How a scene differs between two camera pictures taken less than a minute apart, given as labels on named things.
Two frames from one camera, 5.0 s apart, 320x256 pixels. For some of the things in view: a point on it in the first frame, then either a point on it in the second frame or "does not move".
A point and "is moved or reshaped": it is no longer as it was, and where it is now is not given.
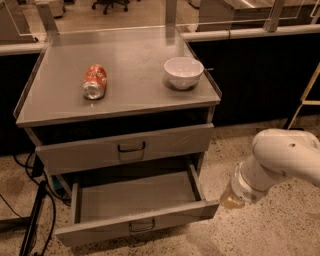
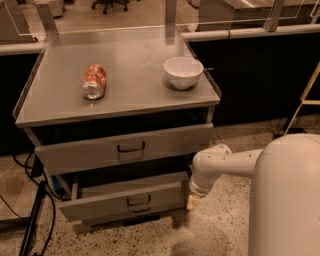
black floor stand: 31,221 does not move
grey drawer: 111,205 is moved or reshaped
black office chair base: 111,3 does not move
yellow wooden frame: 303,101 does not move
